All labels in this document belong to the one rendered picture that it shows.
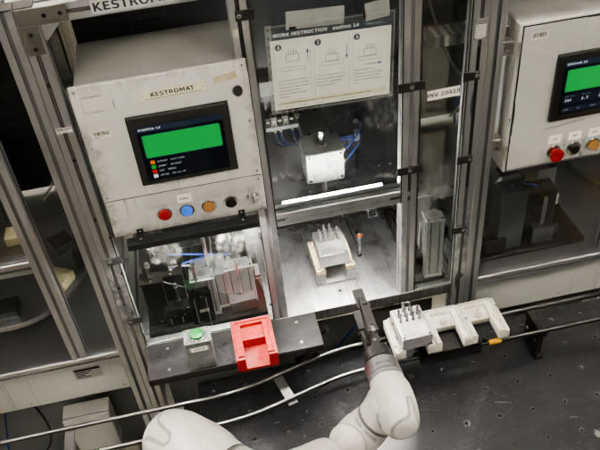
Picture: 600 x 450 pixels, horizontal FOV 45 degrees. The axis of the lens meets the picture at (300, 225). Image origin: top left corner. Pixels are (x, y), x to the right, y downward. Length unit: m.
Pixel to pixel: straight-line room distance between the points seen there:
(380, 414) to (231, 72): 0.89
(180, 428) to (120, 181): 0.73
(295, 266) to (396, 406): 0.86
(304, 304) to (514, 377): 0.72
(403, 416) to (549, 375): 0.86
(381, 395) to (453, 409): 0.61
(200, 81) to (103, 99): 0.23
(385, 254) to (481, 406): 0.59
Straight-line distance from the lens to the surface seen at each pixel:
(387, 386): 1.83
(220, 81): 1.79
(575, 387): 2.53
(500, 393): 2.47
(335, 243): 2.41
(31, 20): 1.73
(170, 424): 1.48
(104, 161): 1.89
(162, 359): 2.32
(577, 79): 2.09
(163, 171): 1.89
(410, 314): 2.31
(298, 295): 2.41
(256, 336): 2.26
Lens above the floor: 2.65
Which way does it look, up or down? 41 degrees down
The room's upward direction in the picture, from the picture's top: 6 degrees counter-clockwise
